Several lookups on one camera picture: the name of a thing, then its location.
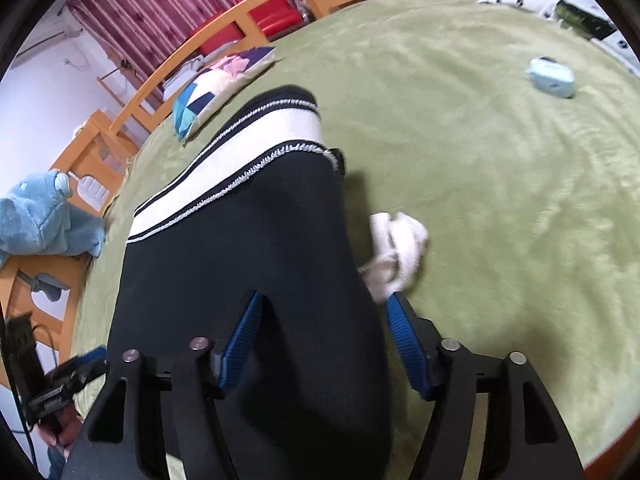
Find person left hand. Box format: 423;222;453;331
38;403;84;458

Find small light blue case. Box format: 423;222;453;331
526;58;576;99

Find white black dotted pillow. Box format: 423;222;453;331
478;0;639;77

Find black track pants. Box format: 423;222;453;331
107;84;392;479

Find left red chair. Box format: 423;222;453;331
198;23;244;56

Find wooden bed frame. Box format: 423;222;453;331
1;0;366;359

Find green fleece bed blanket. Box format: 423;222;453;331
73;0;639;479

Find light blue plush blanket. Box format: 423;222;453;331
1;169;105;263

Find maroon striped curtain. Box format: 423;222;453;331
64;0;331;82

